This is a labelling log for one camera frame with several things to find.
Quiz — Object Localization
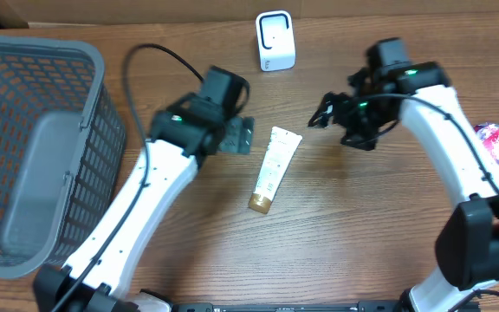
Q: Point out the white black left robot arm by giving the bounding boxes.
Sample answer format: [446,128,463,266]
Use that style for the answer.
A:
[34,67,250,311]

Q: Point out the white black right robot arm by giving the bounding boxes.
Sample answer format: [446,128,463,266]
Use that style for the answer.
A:
[308,38,499,311]

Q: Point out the white gold-capped tube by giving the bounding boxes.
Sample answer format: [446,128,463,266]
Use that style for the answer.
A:
[248,127,302,214]

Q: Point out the grey plastic basket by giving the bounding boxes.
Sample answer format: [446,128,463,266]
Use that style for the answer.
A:
[0,36,126,278]

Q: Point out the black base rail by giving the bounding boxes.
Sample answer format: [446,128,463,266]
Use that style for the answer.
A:
[136,289,481,312]

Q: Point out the white barcode scanner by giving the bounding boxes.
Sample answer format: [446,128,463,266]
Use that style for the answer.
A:
[256,10,296,72]

